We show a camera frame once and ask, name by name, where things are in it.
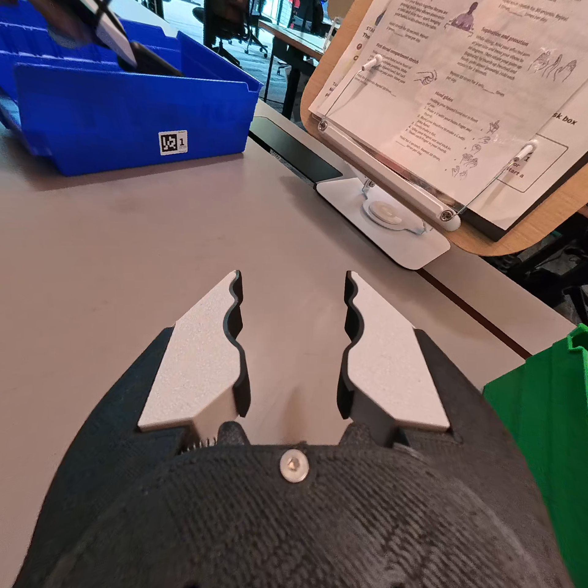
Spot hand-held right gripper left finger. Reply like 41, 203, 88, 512
137, 270, 252, 443

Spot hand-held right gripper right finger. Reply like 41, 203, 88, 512
337, 270, 452, 445

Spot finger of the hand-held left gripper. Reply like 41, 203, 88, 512
46, 21, 95, 49
92, 7, 139, 69

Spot blue plastic bin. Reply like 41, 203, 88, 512
0, 0, 263, 177

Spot green plastic bin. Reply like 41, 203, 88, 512
482, 323, 588, 588

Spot black office chair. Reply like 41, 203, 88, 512
193, 0, 252, 56

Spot wooden document stand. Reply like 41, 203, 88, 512
300, 0, 588, 271

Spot wooden-edged table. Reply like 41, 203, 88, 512
258, 21, 332, 121

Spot printed instruction sheets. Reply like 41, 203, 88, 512
309, 0, 588, 230

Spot black desk cable cover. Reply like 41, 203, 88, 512
249, 116, 344, 185

